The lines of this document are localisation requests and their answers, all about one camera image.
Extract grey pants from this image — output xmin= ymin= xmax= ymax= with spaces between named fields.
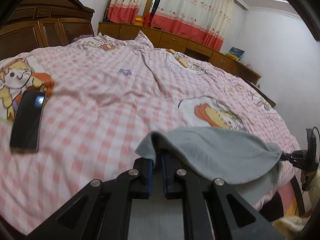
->
xmin=129 ymin=127 xmax=281 ymax=239

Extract person's right hand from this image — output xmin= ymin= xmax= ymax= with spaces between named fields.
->
xmin=300 ymin=168 xmax=319 ymax=194

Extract black smartphone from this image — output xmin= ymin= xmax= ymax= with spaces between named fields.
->
xmin=10 ymin=90 xmax=46 ymax=152

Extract pink checkered cartoon bedspread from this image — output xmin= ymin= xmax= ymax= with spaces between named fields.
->
xmin=1 ymin=33 xmax=299 ymax=235

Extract right floral red-hem curtain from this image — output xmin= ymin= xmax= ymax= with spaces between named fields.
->
xmin=151 ymin=0 xmax=234 ymax=51

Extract long wooden cabinet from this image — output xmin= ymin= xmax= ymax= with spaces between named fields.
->
xmin=98 ymin=22 xmax=261 ymax=85

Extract red and yellow containers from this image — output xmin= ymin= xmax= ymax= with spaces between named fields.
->
xmin=134 ymin=12 xmax=152 ymax=27

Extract dark wooden headboard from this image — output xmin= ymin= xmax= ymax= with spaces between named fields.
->
xmin=1 ymin=0 xmax=95 ymax=59

